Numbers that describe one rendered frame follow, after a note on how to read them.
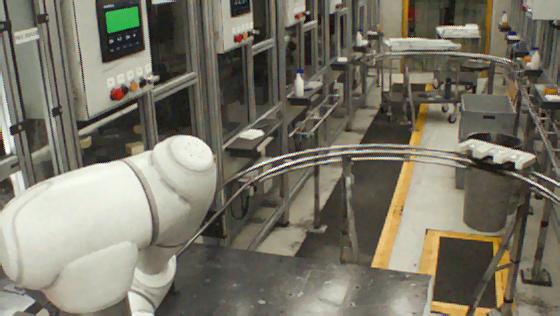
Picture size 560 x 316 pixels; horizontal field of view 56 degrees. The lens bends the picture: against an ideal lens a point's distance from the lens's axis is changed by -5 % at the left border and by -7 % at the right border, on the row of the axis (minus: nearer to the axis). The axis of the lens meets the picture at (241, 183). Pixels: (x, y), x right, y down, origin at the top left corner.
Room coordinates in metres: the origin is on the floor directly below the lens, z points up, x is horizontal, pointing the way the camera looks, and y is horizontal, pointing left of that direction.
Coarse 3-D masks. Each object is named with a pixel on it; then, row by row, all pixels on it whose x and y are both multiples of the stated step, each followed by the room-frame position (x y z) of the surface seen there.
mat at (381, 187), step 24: (384, 120) 6.01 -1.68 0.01; (408, 120) 5.98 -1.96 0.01; (360, 144) 5.20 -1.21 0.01; (384, 144) 5.16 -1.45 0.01; (408, 144) 5.12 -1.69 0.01; (360, 168) 4.52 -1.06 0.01; (384, 168) 4.49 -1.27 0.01; (408, 168) 4.47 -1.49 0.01; (336, 192) 4.02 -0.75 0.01; (360, 192) 3.99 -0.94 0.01; (384, 192) 3.97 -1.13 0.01; (336, 216) 3.59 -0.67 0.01; (360, 216) 3.56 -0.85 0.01; (384, 216) 3.54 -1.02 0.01; (312, 240) 3.24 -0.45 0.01; (336, 240) 3.22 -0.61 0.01; (360, 240) 3.20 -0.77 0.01; (384, 240) 3.18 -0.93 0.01; (384, 264) 2.88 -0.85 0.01
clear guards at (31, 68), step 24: (24, 0) 1.46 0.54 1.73; (24, 24) 1.45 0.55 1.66; (24, 48) 1.44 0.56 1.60; (0, 72) 1.35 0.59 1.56; (24, 72) 1.42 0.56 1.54; (0, 96) 1.33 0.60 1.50; (24, 96) 1.41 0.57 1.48; (48, 96) 1.50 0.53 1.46; (0, 120) 1.32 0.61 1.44; (24, 120) 1.39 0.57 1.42; (48, 120) 1.48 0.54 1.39; (0, 144) 1.30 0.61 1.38; (48, 144) 1.47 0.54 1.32; (0, 168) 1.29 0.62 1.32; (48, 168) 1.45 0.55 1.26
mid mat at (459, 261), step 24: (432, 240) 3.13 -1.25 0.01; (456, 240) 3.11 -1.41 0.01; (480, 240) 3.08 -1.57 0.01; (432, 264) 2.83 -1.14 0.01; (456, 264) 2.81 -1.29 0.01; (480, 264) 2.78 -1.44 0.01; (456, 288) 2.55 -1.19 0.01; (432, 312) 2.35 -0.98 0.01; (456, 312) 2.33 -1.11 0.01; (480, 312) 2.31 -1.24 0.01
